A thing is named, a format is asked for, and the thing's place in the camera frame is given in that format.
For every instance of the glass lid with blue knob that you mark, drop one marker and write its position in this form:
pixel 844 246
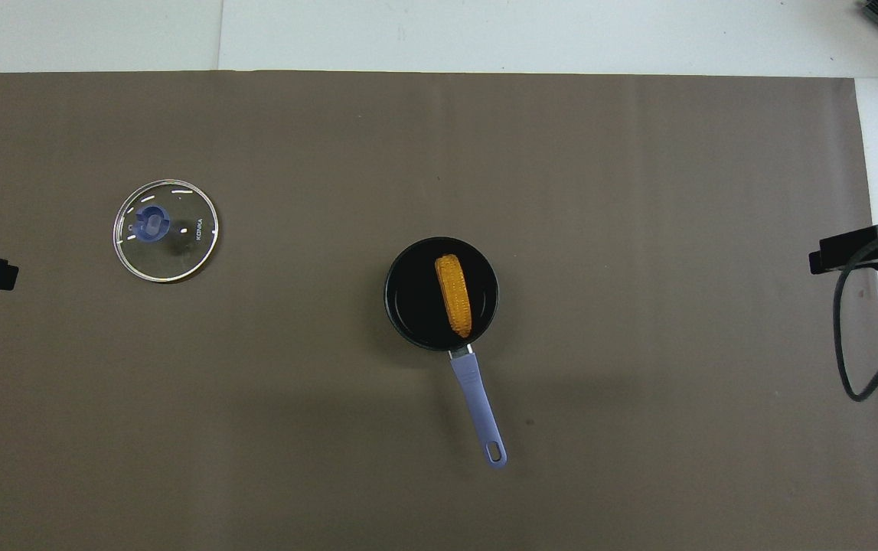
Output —
pixel 178 256

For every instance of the yellow toy corn cob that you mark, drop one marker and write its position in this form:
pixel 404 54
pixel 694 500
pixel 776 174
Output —
pixel 455 297

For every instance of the brown table mat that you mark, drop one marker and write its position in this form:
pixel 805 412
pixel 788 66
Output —
pixel 255 153

